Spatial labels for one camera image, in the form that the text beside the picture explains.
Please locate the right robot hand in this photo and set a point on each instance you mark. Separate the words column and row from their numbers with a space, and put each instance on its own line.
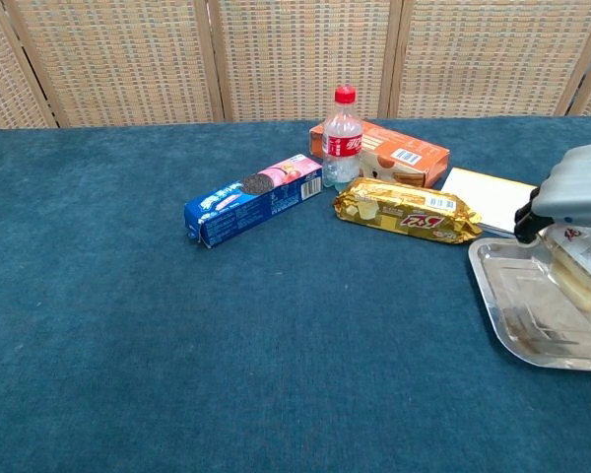
column 576, row 187

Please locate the clear-wrapped sandwich pack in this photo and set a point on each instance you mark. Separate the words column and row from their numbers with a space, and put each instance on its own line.
column 578, row 268

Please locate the white and yellow box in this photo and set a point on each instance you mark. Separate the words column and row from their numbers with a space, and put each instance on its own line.
column 487, row 199

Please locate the silver metal tray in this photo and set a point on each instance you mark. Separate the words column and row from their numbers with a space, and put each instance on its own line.
column 517, row 295

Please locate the gold foil biscuit pack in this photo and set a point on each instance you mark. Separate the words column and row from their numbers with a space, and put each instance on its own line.
column 406, row 209

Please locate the orange snack box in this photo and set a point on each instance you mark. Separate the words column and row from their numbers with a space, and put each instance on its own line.
column 399, row 153

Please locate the clear cola bottle red cap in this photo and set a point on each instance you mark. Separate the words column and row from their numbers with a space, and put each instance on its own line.
column 343, row 143

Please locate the woven folding screen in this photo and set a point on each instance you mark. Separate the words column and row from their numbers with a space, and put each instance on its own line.
column 295, row 59

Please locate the blue cookie box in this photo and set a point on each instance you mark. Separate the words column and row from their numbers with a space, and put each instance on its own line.
column 256, row 199

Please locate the teal table cloth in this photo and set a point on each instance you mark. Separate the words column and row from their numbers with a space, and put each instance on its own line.
column 226, row 345

